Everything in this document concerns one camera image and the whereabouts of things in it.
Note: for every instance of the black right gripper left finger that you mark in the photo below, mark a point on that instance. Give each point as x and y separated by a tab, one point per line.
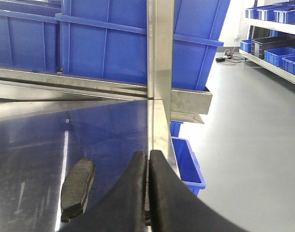
122	209

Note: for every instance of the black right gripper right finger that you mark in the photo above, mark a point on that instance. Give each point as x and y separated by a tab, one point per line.
174	208

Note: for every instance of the grey brake pad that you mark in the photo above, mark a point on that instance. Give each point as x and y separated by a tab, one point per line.
74	195

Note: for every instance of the steel roller conveyor shelf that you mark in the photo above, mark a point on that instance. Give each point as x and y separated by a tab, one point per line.
17	85

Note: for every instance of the small blue bin under table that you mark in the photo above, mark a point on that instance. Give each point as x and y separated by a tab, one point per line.
187	161

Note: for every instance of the large blue bin right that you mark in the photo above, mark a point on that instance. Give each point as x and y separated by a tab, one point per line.
107	39

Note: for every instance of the large blue bin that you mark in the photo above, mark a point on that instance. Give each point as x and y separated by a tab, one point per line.
29	36
107	39

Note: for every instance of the blue tray on shelf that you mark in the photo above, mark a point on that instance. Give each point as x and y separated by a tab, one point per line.
275	56

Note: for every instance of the black tray on shelf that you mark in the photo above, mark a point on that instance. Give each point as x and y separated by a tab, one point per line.
259	45

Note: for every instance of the white storage shelf rack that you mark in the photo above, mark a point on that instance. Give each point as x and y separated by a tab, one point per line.
272	20

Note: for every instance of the large blue bin left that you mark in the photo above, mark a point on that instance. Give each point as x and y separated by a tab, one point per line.
29	36

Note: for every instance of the steel rack post right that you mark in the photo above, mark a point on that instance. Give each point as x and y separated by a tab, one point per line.
160	23

